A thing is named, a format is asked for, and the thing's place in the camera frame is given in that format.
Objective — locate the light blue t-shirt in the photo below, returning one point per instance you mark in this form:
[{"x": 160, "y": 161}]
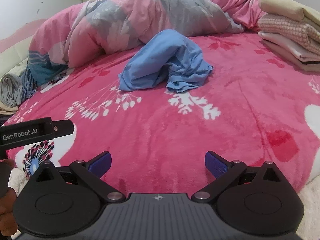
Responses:
[{"x": 150, "y": 62}]

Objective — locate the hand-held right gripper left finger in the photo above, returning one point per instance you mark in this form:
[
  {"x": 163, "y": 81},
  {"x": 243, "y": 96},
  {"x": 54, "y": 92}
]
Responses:
[{"x": 101, "y": 164}]

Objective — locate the pink grey floral duvet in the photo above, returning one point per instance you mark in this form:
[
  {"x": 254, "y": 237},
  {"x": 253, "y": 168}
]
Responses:
[{"x": 112, "y": 30}]

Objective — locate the person's left hand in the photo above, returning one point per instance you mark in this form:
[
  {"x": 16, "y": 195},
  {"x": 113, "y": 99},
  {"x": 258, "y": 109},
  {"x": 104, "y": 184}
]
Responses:
[{"x": 8, "y": 205}]

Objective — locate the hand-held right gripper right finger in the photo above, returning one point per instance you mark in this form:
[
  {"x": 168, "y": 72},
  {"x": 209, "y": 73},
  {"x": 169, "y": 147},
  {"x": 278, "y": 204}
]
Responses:
[{"x": 215, "y": 164}]

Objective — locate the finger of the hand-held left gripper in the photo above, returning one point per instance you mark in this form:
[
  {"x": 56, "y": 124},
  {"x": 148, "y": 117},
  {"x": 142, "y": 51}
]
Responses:
[{"x": 63, "y": 128}]

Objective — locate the pink white bed headboard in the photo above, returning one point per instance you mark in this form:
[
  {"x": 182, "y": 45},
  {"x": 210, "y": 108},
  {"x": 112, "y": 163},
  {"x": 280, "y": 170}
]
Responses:
[{"x": 12, "y": 60}]

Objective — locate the bright pink quilt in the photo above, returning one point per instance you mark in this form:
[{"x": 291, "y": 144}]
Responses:
[{"x": 237, "y": 7}]

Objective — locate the pale pink folded cloth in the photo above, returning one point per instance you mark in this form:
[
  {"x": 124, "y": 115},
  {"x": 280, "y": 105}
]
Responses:
[{"x": 287, "y": 48}]

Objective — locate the beige crumpled cloth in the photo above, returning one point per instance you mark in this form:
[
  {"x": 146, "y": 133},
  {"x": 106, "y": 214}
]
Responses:
[{"x": 7, "y": 108}]

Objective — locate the cream folded cloth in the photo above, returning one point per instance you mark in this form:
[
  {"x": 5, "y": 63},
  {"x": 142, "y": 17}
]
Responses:
[{"x": 287, "y": 7}]

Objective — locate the pink floral fleece blanket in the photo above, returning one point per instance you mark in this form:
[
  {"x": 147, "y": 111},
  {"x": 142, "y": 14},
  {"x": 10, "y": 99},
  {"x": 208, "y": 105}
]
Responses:
[{"x": 175, "y": 135}]

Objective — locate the grey garment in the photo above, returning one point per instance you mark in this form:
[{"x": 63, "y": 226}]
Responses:
[{"x": 10, "y": 90}]

